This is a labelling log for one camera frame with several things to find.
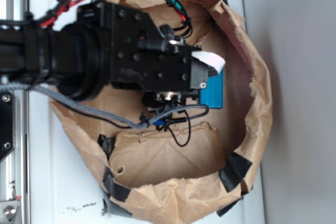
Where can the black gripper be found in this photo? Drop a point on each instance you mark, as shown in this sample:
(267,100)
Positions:
(132,53)

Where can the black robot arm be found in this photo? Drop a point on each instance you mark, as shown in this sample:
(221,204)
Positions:
(33,55)

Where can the blue rectangular block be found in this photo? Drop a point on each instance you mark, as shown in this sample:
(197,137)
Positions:
(212,95)

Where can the brown paper bag tray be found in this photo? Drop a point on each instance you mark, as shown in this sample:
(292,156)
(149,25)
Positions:
(199,167)

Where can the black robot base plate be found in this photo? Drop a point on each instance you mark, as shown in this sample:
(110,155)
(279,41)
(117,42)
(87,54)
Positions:
(6,124)

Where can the silver aluminium rail frame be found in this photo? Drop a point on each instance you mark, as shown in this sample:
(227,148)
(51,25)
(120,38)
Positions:
(15,206)

